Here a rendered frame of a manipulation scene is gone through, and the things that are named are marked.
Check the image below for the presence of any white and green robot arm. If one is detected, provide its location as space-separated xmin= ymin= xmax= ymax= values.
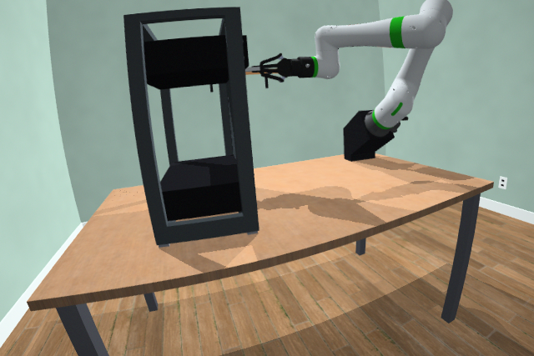
xmin=297 ymin=0 xmax=453 ymax=137

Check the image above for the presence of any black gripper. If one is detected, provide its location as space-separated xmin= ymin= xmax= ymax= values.
xmin=245 ymin=53 xmax=300 ymax=83

